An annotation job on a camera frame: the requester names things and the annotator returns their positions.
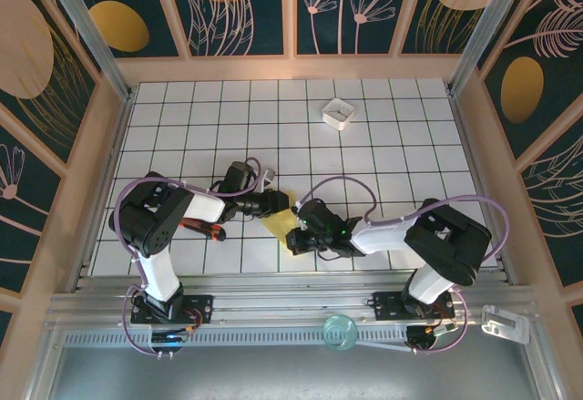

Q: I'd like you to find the small black controller board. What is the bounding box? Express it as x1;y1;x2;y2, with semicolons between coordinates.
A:
149;329;191;345
406;324;456;351

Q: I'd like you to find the aluminium table frame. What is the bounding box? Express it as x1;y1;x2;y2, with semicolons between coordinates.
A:
45;272;538;331

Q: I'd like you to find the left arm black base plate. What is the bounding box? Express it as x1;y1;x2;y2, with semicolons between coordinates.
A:
130;293;215;326

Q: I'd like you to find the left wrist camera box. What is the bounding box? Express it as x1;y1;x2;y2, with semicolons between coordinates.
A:
260;167;279;192

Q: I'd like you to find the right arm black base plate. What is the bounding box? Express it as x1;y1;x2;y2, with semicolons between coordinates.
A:
372;291;456;322

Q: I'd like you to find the aluminium corner post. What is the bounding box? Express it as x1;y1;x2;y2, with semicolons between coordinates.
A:
38;0;133;100
448;0;534;96

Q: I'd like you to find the grey metal shelf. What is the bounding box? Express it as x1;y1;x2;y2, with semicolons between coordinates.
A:
26;343;559;400

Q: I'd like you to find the orange black utility knife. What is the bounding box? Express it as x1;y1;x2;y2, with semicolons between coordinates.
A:
180;218;228;242

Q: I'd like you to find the grey slotted cable duct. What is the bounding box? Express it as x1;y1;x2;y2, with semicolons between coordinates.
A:
58;326;414;349

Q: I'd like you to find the clear green glass cup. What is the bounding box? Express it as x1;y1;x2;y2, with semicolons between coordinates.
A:
322;313;359;353

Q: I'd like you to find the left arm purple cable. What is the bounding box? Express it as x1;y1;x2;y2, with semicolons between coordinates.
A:
112;157;265;356

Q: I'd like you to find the white plastic bracket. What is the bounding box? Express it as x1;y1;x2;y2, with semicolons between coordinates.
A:
481;304;532;344

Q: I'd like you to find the white square plastic box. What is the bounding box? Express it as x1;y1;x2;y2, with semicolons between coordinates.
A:
321;97;357;131

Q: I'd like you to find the yellow square paper sheet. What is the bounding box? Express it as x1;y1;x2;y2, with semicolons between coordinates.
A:
261;207;298;251

